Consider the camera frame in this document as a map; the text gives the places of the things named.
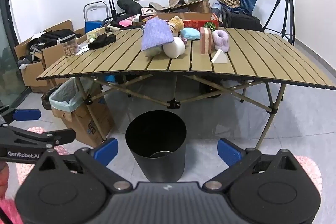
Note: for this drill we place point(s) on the cardboard box with liner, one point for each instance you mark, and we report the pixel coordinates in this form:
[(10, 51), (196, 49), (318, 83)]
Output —
[(89, 119)]

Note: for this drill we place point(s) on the pale yellow carton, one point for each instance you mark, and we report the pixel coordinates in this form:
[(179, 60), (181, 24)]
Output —
[(95, 33)]

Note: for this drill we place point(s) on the white tapered roll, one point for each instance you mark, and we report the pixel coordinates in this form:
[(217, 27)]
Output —
[(173, 48)]

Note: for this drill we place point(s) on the clear snack bag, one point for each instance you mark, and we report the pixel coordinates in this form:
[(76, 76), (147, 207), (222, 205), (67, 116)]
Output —
[(69, 48)]

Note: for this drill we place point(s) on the white wedge sponge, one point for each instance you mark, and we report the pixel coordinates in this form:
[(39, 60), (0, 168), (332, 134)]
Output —
[(220, 58)]

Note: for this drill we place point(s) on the open cardboard box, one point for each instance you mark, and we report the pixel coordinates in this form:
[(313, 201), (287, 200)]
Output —
[(197, 6)]

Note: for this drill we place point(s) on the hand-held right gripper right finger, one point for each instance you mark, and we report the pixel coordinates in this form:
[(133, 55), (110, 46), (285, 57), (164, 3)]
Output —
[(228, 151)]

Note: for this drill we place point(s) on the purple knitted cloth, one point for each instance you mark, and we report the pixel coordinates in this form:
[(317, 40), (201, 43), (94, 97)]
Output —
[(156, 32)]

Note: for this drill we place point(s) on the yellow and white plush sheep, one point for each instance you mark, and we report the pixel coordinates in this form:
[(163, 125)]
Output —
[(176, 23)]

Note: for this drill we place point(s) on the black clothes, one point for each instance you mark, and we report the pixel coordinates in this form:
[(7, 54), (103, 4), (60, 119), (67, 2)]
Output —
[(52, 36)]

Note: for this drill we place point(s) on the black backpack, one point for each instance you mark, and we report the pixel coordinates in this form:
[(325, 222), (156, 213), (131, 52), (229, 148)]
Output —
[(244, 22)]

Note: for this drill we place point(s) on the bin with black bag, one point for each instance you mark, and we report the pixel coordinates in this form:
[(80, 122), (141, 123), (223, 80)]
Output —
[(46, 100)]

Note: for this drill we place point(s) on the white crumpled cloth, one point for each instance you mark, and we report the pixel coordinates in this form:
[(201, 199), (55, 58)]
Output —
[(83, 48)]

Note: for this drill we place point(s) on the purple fluffy slipper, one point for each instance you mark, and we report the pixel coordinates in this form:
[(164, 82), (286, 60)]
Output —
[(221, 40)]

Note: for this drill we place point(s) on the black tripod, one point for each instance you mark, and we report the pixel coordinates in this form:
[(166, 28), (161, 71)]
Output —
[(286, 3)]

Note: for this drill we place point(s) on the pink foam block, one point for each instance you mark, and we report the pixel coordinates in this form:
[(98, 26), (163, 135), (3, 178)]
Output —
[(206, 41)]

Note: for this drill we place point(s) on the light blue plush toy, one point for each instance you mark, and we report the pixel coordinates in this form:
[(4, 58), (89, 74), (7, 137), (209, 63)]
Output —
[(190, 33)]

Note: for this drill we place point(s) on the tan slatted folding table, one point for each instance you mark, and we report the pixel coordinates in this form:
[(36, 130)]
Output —
[(249, 61)]

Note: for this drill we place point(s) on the black round bin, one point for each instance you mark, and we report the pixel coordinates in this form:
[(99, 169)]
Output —
[(162, 163)]

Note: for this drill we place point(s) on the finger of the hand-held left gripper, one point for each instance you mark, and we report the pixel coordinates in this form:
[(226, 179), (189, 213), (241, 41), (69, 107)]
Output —
[(57, 136), (26, 115)]

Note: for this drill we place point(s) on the pink cloth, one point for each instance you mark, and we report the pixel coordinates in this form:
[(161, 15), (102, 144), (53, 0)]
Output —
[(126, 22)]

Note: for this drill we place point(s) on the silver folding stool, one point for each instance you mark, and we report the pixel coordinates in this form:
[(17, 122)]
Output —
[(93, 25)]

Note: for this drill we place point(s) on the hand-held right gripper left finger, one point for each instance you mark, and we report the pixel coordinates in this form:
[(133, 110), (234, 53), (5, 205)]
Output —
[(106, 150)]

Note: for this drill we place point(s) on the black gloves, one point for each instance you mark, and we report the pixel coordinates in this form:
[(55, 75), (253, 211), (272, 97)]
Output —
[(101, 41)]

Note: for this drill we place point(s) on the pale green liner bag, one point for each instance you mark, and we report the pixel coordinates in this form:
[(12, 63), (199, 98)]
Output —
[(65, 98)]

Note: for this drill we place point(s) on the cardboard box of clothes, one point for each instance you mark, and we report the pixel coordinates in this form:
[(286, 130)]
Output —
[(31, 74)]

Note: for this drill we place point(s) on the black stuff bag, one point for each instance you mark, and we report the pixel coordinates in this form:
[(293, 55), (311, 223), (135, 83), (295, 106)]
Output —
[(128, 5)]

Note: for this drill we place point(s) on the red printed box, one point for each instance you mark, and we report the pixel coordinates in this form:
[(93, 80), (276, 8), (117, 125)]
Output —
[(199, 24)]

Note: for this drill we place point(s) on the small printed box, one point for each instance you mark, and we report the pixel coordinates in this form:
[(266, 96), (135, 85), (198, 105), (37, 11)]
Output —
[(147, 11)]

